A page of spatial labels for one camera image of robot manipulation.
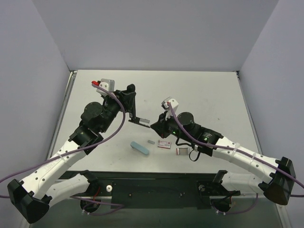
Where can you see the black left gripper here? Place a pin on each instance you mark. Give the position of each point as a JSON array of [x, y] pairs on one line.
[[127, 98]]

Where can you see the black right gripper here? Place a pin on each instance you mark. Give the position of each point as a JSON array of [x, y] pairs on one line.
[[160, 126]]

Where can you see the black stapler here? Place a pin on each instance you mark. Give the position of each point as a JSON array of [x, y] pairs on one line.
[[139, 121]]

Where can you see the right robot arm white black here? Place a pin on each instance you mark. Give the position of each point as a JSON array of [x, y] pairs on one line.
[[270, 176]]

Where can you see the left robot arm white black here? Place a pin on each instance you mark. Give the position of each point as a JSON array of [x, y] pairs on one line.
[[35, 194]]

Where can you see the red white staple box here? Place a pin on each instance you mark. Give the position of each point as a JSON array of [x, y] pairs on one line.
[[164, 144]]

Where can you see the open staple box tray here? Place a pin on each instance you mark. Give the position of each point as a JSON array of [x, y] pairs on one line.
[[182, 151]]

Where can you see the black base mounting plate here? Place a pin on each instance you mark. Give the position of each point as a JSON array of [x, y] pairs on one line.
[[148, 190]]

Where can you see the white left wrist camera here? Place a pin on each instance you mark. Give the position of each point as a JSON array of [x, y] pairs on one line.
[[105, 84]]

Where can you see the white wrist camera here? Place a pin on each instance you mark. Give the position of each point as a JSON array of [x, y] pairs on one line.
[[170, 105], [105, 84]]

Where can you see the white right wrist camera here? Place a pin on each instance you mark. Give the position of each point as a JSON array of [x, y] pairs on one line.
[[170, 105]]

